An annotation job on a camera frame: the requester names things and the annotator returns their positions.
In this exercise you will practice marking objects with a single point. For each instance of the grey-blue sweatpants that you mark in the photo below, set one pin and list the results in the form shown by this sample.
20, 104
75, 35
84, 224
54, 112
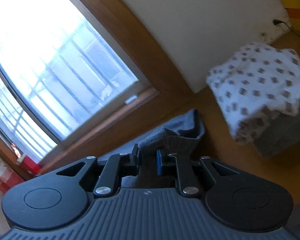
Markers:
182, 134

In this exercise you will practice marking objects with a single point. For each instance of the white window latch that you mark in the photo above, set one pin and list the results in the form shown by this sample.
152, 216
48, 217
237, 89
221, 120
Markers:
131, 99

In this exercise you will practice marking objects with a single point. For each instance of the white grey patterned folded cloth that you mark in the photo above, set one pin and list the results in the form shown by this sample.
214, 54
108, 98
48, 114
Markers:
258, 92

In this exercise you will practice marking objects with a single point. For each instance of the red and pink curtain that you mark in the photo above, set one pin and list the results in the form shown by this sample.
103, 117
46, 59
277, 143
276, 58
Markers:
8, 177

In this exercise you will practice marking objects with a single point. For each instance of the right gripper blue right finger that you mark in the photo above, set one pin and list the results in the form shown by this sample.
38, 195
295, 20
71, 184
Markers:
178, 165

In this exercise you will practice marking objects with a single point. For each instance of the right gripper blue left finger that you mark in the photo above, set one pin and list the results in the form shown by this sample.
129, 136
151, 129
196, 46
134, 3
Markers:
118, 166

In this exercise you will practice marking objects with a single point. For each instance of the window with metal bars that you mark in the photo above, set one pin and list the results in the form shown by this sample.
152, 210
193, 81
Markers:
61, 74

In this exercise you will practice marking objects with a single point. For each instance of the red box with cream lid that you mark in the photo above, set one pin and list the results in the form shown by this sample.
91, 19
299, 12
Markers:
25, 162

